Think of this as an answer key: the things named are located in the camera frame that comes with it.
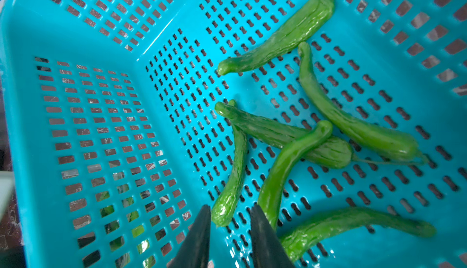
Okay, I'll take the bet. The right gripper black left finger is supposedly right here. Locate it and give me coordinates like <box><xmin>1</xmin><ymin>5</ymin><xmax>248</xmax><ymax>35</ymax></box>
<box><xmin>169</xmin><ymin>205</ymin><xmax>211</xmax><ymax>268</ymax></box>

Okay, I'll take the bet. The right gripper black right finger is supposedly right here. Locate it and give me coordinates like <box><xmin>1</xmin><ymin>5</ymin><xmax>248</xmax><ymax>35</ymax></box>
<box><xmin>251</xmin><ymin>204</ymin><xmax>294</xmax><ymax>268</ymax></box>

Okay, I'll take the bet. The small green pepper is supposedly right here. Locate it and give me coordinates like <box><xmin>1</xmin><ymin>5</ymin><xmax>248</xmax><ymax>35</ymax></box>
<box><xmin>218</xmin><ymin>0</ymin><xmax>335</xmax><ymax>76</ymax></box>
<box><xmin>257</xmin><ymin>120</ymin><xmax>333</xmax><ymax>230</ymax></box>
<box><xmin>280</xmin><ymin>207</ymin><xmax>437</xmax><ymax>262</ymax></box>
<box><xmin>215</xmin><ymin>102</ymin><xmax>420</xmax><ymax>169</ymax></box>
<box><xmin>211</xmin><ymin>100</ymin><xmax>248</xmax><ymax>227</ymax></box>
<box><xmin>297</xmin><ymin>42</ymin><xmax>429</xmax><ymax>165</ymax></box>

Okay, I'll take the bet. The teal perforated plastic basket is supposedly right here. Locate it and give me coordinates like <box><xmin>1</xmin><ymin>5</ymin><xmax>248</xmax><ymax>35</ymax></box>
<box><xmin>1</xmin><ymin>0</ymin><xmax>467</xmax><ymax>268</ymax></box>

